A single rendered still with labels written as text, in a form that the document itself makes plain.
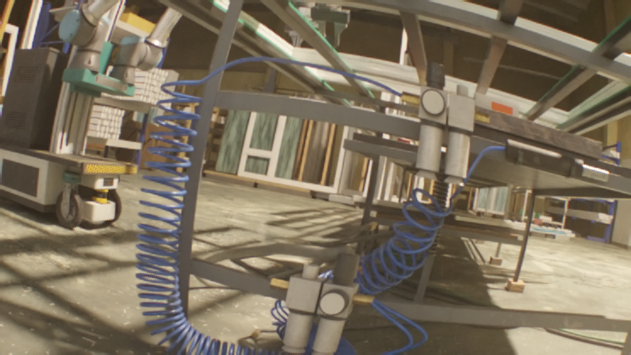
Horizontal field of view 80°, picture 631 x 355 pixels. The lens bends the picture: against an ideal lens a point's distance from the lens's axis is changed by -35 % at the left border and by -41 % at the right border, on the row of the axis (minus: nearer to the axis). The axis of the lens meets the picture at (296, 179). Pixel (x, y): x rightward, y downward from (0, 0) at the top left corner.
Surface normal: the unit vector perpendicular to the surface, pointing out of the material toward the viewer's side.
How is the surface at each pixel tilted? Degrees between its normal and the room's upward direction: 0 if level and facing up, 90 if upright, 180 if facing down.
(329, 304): 90
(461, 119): 90
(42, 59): 90
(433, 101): 90
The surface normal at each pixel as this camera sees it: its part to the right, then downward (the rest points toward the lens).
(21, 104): -0.14, 0.00
